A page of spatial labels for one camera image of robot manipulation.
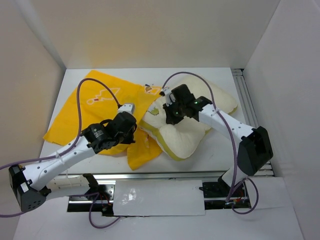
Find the cream white pillow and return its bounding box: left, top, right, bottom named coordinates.
left=139, top=75, right=238, bottom=161

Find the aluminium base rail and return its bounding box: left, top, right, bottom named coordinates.
left=53, top=169, right=252, bottom=213

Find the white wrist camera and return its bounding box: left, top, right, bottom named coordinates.
left=160, top=86, right=176, bottom=106
left=117, top=103, right=135, bottom=115

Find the yellow printed pillowcase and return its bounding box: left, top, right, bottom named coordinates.
left=43, top=70, right=163, bottom=170

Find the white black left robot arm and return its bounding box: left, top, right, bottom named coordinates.
left=8, top=112, right=137, bottom=213

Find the white cover sheet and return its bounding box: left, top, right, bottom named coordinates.
left=112, top=179, right=206, bottom=217

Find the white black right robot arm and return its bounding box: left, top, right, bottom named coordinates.
left=160, top=84, right=274, bottom=196

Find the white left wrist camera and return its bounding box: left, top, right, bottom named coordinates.
left=117, top=103, right=135, bottom=115

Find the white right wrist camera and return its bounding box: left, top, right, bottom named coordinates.
left=160, top=86, right=176, bottom=106

